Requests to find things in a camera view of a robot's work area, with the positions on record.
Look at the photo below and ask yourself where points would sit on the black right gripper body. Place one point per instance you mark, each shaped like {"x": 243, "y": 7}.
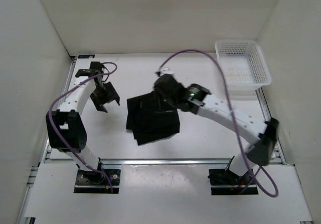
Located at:
{"x": 164, "y": 99}

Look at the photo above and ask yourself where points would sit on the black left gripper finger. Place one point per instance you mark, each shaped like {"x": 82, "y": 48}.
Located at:
{"x": 98, "y": 105}
{"x": 112, "y": 94}

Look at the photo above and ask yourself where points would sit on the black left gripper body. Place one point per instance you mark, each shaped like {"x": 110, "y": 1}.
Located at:
{"x": 103, "y": 94}

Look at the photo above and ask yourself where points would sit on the black shorts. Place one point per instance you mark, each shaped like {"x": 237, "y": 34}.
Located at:
{"x": 150, "y": 119}

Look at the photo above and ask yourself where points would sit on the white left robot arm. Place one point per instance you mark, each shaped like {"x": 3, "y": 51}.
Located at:
{"x": 65, "y": 128}

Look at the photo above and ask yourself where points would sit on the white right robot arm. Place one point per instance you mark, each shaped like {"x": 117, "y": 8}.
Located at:
{"x": 259, "y": 134}

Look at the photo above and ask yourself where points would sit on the small black corner label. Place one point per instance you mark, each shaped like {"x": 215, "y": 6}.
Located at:
{"x": 86, "y": 56}

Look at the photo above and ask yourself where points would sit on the white perforated plastic basket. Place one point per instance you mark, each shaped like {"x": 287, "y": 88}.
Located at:
{"x": 243, "y": 64}

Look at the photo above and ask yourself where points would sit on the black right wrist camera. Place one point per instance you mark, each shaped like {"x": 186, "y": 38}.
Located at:
{"x": 167, "y": 86}

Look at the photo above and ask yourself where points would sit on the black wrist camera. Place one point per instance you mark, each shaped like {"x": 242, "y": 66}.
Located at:
{"x": 95, "y": 65}
{"x": 167, "y": 86}

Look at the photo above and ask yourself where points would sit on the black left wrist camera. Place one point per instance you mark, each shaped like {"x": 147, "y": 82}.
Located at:
{"x": 95, "y": 65}

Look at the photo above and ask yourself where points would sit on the aluminium table edge rail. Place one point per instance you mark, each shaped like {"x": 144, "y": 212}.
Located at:
{"x": 219, "y": 161}

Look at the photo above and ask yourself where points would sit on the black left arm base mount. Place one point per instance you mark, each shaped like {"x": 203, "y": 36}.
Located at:
{"x": 92, "y": 182}

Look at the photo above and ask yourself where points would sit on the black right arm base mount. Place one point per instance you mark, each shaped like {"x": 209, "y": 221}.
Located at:
{"x": 223, "y": 182}

